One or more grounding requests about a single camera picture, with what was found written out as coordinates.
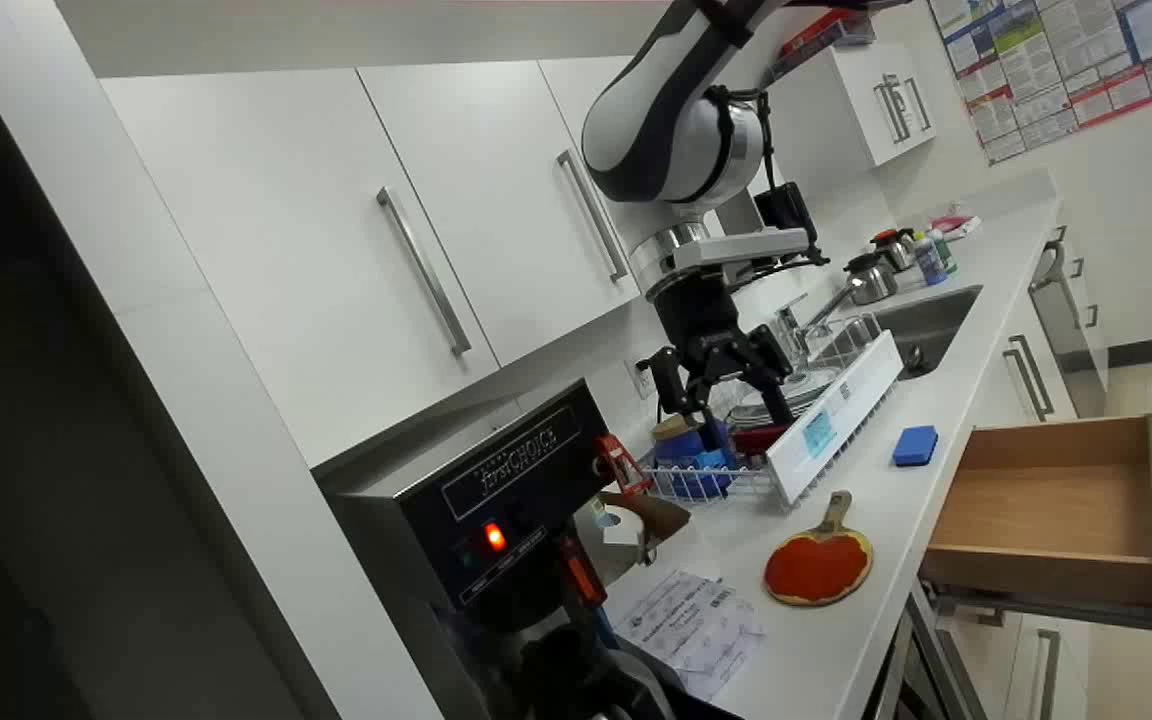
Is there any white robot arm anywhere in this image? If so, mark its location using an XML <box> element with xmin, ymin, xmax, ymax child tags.
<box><xmin>580</xmin><ymin>0</ymin><xmax>900</xmax><ymax>424</ymax></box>

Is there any blue sponge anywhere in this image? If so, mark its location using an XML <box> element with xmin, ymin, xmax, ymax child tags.
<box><xmin>892</xmin><ymin>424</ymin><xmax>938</xmax><ymax>468</ymax></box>

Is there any steel sink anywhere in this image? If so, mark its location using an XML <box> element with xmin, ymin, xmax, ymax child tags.
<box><xmin>847</xmin><ymin>288</ymin><xmax>978</xmax><ymax>378</ymax></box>

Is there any glass coffee carafe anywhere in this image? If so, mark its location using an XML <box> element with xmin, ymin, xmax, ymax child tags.
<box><xmin>520</xmin><ymin>615</ymin><xmax>674</xmax><ymax>720</ymax></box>

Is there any white wall cabinet small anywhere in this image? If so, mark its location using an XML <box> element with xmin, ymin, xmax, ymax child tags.
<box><xmin>772</xmin><ymin>42</ymin><xmax>935</xmax><ymax>197</ymax></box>

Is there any blue dish rack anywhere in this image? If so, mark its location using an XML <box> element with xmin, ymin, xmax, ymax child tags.
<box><xmin>642</xmin><ymin>453</ymin><xmax>776</xmax><ymax>502</ymax></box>

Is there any blue jar with cork lid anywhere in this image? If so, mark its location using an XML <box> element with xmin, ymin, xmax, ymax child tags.
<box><xmin>652</xmin><ymin>417</ymin><xmax>735</xmax><ymax>468</ymax></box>

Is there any open wooden drawer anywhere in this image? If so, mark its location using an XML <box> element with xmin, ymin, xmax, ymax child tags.
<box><xmin>922</xmin><ymin>403</ymin><xmax>1152</xmax><ymax>629</ymax></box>

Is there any white long box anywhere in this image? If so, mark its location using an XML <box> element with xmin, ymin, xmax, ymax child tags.
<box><xmin>769</xmin><ymin>333</ymin><xmax>904</xmax><ymax>502</ymax></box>

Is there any steel kettle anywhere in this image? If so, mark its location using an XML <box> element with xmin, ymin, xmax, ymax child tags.
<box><xmin>844</xmin><ymin>252</ymin><xmax>896</xmax><ymax>304</ymax></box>

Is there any blue cup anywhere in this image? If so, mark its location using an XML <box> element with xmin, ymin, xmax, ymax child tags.
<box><xmin>920</xmin><ymin>237</ymin><xmax>956</xmax><ymax>282</ymax></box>

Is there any wall poster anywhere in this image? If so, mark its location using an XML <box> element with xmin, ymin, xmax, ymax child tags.
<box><xmin>922</xmin><ymin>0</ymin><xmax>1152</xmax><ymax>162</ymax></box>

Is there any black coffeemaker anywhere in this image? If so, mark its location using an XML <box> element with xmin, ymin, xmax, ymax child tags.
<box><xmin>321</xmin><ymin>378</ymin><xmax>633</xmax><ymax>720</ymax></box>

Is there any red table tennis paddle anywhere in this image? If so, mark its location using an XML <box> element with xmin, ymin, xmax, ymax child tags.
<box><xmin>765</xmin><ymin>492</ymin><xmax>873</xmax><ymax>608</ymax></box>

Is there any printed paper sheet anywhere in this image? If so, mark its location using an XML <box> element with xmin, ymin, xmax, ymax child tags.
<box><xmin>609</xmin><ymin>569</ymin><xmax>765</xmax><ymax>701</ymax></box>

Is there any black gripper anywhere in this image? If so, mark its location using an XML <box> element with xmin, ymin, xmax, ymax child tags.
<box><xmin>652</xmin><ymin>276</ymin><xmax>794</xmax><ymax>426</ymax></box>

